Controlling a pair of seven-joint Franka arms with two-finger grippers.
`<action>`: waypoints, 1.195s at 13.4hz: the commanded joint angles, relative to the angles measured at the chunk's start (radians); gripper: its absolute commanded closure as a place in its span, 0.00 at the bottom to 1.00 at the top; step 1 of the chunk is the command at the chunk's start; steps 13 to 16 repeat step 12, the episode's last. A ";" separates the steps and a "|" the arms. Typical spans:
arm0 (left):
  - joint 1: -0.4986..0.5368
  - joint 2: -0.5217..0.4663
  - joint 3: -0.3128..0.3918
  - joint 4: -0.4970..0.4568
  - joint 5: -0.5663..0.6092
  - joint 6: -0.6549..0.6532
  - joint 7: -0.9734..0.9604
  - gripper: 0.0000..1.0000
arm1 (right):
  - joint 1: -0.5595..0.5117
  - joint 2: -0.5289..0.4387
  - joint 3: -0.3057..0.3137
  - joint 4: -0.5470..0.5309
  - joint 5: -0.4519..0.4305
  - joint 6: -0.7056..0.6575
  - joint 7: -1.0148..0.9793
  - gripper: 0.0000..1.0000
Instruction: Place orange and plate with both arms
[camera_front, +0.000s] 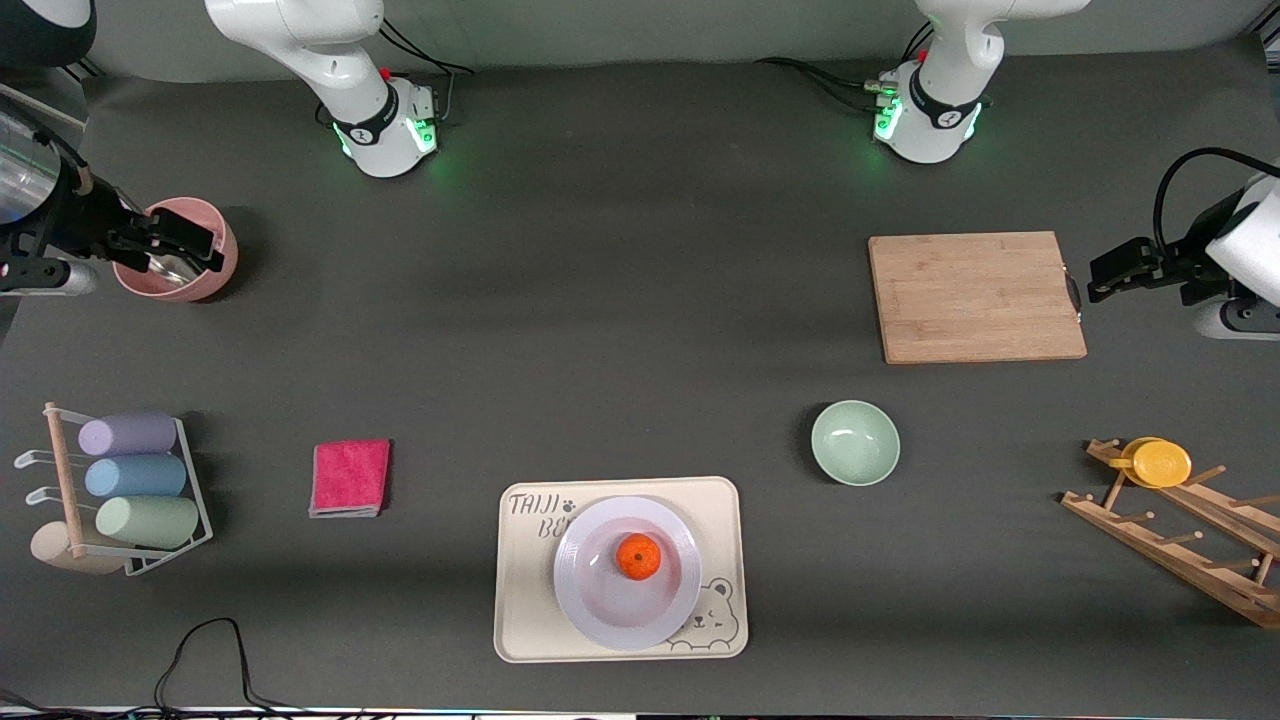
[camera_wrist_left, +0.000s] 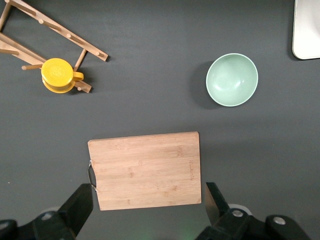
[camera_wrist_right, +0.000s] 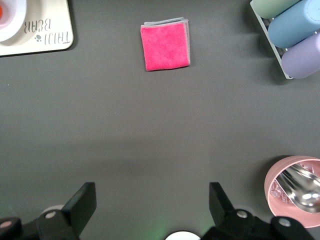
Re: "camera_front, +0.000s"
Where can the pale green bowl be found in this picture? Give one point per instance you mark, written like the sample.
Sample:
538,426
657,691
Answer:
855,443

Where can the wooden cutting board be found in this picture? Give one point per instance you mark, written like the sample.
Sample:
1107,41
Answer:
975,300

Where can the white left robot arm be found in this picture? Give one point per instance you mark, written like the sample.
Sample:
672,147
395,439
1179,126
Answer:
950,60

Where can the white round plate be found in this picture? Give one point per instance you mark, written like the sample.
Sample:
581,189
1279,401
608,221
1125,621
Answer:
600,610

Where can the beige bear print tray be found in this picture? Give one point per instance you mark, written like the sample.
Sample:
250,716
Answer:
720,510

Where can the green cup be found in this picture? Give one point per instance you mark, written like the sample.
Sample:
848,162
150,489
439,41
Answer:
147,521

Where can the purple cup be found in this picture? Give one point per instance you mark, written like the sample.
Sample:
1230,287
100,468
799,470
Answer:
128,435

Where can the orange fruit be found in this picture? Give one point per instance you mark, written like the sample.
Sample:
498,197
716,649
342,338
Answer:
638,557

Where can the pink bowl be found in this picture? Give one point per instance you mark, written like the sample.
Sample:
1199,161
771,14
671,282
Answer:
228,245

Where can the blue cup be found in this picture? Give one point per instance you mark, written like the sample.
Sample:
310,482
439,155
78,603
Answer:
135,476

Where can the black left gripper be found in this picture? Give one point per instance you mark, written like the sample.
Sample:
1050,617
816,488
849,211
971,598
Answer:
1187,269

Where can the wooden peg drying rack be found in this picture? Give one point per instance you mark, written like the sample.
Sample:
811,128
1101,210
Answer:
1170,545

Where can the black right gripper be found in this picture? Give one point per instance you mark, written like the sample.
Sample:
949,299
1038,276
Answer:
82,220

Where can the beige cup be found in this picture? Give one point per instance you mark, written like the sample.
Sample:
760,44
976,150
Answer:
50,548

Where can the yellow cup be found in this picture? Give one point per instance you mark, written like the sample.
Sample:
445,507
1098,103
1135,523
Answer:
1160,463

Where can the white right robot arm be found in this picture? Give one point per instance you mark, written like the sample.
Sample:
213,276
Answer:
300,30

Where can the metal scoop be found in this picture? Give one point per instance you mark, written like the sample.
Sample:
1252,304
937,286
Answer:
175,275

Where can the pink folded cloth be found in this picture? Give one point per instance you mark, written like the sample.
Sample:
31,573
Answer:
350,478

